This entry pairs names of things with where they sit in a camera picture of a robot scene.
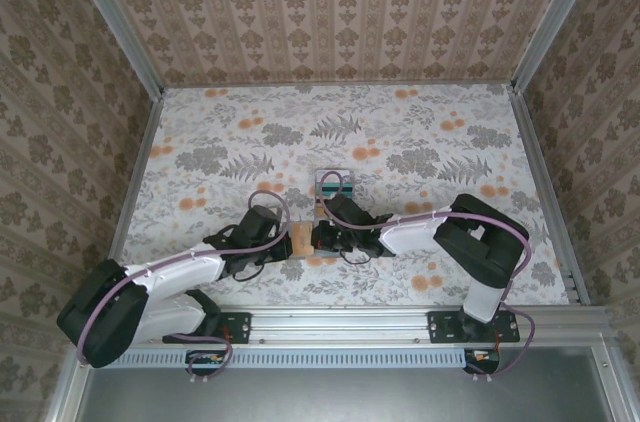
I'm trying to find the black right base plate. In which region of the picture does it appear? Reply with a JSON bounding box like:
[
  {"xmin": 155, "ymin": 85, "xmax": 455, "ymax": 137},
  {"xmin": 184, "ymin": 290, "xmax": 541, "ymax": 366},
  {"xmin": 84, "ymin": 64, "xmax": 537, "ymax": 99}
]
[{"xmin": 426, "ymin": 310, "xmax": 521, "ymax": 345}]

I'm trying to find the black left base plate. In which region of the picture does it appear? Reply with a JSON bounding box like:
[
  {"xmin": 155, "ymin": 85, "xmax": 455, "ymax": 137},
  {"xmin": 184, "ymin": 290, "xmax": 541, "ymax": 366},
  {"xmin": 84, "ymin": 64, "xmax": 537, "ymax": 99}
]
[{"xmin": 162, "ymin": 310, "xmax": 252, "ymax": 345}]

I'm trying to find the grey metal panel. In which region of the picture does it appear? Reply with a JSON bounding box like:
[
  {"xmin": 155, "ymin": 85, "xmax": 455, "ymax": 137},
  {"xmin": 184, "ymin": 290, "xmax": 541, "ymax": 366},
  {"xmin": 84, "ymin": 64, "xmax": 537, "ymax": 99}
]
[{"xmin": 74, "ymin": 347, "xmax": 619, "ymax": 422}]

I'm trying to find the aluminium side rail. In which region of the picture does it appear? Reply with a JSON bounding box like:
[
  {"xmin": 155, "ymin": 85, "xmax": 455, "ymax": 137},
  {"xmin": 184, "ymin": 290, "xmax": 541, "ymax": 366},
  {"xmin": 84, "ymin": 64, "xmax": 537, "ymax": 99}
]
[
  {"xmin": 512, "ymin": 86, "xmax": 591, "ymax": 308},
  {"xmin": 106, "ymin": 89, "xmax": 166, "ymax": 266}
]

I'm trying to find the clear plastic tray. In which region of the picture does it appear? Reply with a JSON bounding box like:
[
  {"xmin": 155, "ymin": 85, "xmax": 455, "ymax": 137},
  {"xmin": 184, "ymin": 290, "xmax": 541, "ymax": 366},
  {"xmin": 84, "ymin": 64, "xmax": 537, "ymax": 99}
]
[{"xmin": 313, "ymin": 168, "xmax": 357, "ymax": 219}]

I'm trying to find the aluminium mounting rail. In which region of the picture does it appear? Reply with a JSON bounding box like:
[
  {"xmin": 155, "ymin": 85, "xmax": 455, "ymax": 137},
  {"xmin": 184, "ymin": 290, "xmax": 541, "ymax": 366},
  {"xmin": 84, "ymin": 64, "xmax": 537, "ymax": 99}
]
[{"xmin": 219, "ymin": 306, "xmax": 436, "ymax": 346}]

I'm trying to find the teal white card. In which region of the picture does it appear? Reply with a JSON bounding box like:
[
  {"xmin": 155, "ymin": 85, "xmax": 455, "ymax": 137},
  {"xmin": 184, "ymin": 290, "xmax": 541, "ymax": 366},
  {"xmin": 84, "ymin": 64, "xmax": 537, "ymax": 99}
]
[{"xmin": 319, "ymin": 170, "xmax": 354, "ymax": 196}]

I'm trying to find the aluminium frame post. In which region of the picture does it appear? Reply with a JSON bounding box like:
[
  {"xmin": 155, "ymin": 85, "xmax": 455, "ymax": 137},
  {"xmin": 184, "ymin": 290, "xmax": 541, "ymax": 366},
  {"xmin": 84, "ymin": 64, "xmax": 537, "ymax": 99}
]
[
  {"xmin": 509, "ymin": 0, "xmax": 611, "ymax": 93},
  {"xmin": 57, "ymin": 0, "xmax": 166, "ymax": 98}
]

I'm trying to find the orange plastic card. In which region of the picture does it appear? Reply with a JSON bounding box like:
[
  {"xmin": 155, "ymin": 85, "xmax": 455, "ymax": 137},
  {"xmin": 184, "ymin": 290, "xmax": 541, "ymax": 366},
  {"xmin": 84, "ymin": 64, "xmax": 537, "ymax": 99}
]
[{"xmin": 291, "ymin": 221, "xmax": 315, "ymax": 257}]

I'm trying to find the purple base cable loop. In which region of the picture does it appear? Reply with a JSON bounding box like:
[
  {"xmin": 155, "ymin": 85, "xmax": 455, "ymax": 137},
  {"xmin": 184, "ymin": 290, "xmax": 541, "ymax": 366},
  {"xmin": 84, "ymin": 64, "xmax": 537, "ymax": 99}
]
[
  {"xmin": 464, "ymin": 299, "xmax": 540, "ymax": 384},
  {"xmin": 162, "ymin": 334, "xmax": 233, "ymax": 386}
]

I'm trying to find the black connector box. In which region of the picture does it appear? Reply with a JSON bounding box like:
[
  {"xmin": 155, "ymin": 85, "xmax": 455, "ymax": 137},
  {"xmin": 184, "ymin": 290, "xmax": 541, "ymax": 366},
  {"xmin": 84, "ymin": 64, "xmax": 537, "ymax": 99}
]
[
  {"xmin": 185, "ymin": 349, "xmax": 227, "ymax": 377},
  {"xmin": 462, "ymin": 347, "xmax": 502, "ymax": 376}
]

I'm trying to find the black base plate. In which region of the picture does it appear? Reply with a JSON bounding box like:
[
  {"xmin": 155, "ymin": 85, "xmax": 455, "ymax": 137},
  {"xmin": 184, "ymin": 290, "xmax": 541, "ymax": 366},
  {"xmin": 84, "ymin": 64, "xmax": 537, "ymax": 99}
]
[
  {"xmin": 162, "ymin": 310, "xmax": 252, "ymax": 345},
  {"xmin": 426, "ymin": 310, "xmax": 521, "ymax": 345}
]

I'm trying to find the floral patterned table cover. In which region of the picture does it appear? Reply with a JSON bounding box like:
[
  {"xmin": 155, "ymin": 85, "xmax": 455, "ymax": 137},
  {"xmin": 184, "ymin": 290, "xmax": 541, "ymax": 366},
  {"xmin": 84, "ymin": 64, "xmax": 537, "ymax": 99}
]
[{"xmin": 107, "ymin": 84, "xmax": 574, "ymax": 311}]

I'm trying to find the grey slotted cable duct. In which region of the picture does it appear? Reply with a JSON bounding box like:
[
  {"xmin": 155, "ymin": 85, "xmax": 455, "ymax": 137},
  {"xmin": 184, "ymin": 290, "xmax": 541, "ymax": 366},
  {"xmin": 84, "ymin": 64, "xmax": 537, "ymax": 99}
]
[{"xmin": 107, "ymin": 346, "xmax": 469, "ymax": 369}]

